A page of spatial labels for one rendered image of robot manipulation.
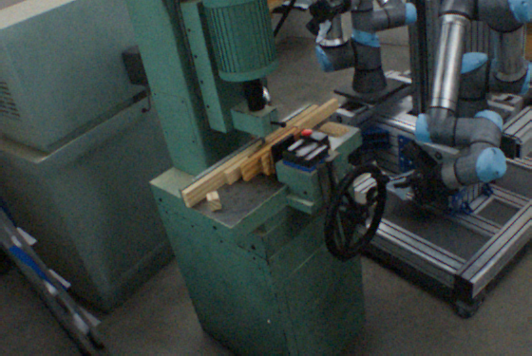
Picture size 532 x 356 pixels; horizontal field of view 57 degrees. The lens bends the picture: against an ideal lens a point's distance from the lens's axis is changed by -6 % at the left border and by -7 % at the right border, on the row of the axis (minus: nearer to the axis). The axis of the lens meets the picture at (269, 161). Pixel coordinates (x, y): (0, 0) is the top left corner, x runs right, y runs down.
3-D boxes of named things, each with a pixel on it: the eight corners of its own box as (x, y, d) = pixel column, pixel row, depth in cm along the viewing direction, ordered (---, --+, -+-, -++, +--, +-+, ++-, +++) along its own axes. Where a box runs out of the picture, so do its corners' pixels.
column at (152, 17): (210, 185, 176) (155, -28, 140) (172, 168, 191) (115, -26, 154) (256, 154, 189) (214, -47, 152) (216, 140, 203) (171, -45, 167)
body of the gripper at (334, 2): (316, -9, 145) (341, -19, 152) (303, 10, 152) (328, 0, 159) (333, 10, 144) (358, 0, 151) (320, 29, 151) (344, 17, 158)
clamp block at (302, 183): (313, 203, 146) (310, 177, 141) (278, 190, 154) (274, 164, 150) (345, 177, 154) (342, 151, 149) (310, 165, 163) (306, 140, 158)
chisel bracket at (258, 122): (266, 142, 156) (260, 117, 152) (234, 132, 165) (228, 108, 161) (282, 131, 161) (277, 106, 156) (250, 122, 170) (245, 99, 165)
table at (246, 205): (259, 258, 134) (255, 240, 131) (186, 220, 154) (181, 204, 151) (387, 150, 168) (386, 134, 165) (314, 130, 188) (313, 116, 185)
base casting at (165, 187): (266, 261, 152) (260, 237, 148) (154, 202, 190) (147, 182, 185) (354, 185, 178) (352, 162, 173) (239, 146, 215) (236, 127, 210)
